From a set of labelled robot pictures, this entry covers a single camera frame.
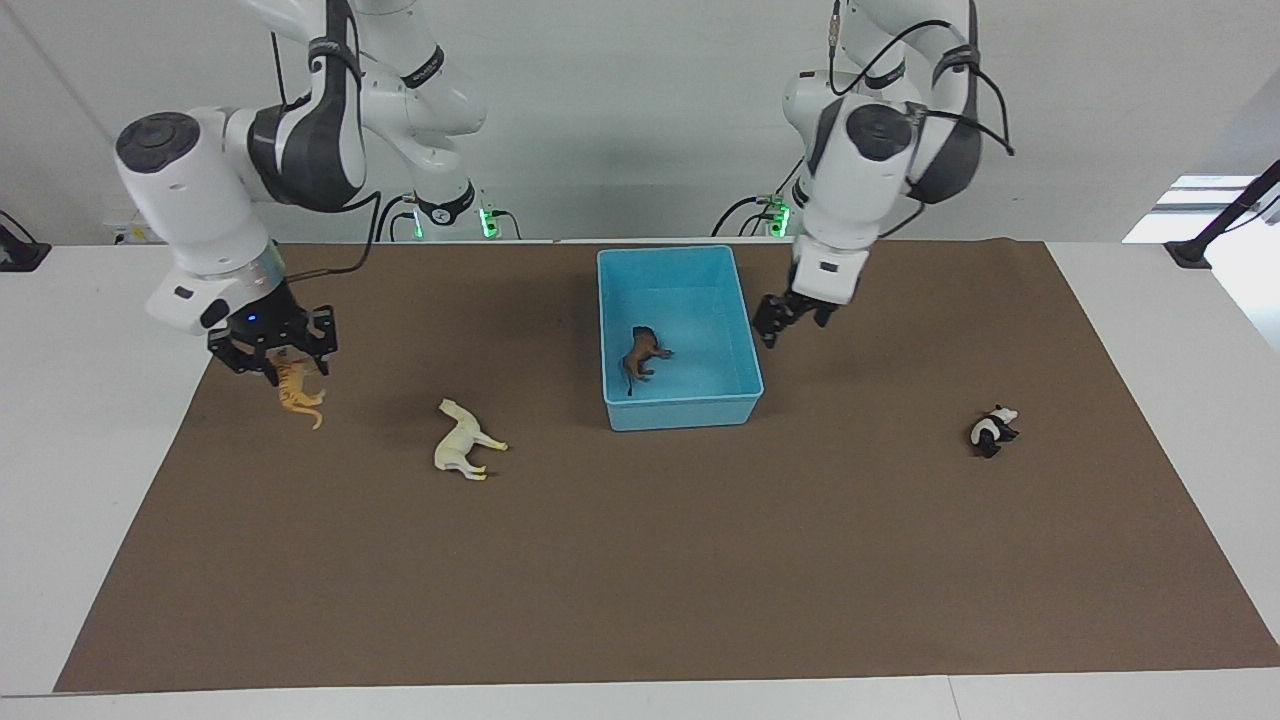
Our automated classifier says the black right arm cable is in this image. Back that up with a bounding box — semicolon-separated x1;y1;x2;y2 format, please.
270;30;382;279

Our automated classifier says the brown lion toy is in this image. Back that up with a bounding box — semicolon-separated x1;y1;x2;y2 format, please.
621;326;674;397

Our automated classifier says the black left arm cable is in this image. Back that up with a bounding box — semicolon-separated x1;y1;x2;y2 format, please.
828;0;1017;157

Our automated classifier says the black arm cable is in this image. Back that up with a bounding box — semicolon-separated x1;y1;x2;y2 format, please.
270;30;382;279
828;0;1017;157

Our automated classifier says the cream white horse toy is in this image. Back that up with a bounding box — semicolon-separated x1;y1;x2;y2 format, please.
434;398;509;482

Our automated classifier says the light blue storage box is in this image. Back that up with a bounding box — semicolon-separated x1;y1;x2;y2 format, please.
597;245;766;433

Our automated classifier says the black camera stand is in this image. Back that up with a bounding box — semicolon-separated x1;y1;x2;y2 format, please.
1165;158;1280;269

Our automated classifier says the brown table mat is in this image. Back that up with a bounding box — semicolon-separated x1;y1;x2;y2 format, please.
53;238;1280;693

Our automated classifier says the orange striped tiger toy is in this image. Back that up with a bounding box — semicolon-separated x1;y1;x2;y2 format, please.
275;360;327;431

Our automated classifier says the black and white panda toy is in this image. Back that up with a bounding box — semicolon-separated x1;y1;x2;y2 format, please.
968;405;1021;459

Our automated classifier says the black base cable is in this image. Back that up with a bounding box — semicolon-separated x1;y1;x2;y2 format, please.
374;194;421;242
711;194;777;238

